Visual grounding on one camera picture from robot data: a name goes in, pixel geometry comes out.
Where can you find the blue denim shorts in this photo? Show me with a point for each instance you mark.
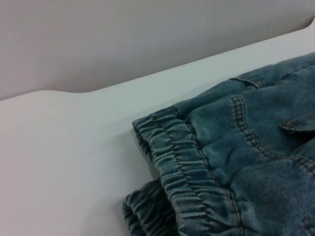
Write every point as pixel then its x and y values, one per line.
pixel 233 159

